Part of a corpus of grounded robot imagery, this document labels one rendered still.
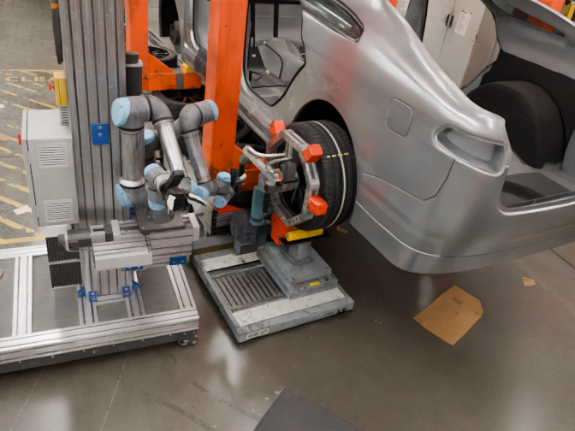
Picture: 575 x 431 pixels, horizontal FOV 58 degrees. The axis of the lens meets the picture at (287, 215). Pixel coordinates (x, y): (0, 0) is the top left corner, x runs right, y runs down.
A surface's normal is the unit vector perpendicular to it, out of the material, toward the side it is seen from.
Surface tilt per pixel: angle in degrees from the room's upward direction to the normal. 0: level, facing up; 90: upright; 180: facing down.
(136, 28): 90
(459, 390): 0
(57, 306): 0
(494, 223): 91
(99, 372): 0
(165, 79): 90
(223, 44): 90
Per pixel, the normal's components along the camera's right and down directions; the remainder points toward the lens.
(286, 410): 0.14, -0.83
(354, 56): -0.83, 0.01
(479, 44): 0.36, 0.54
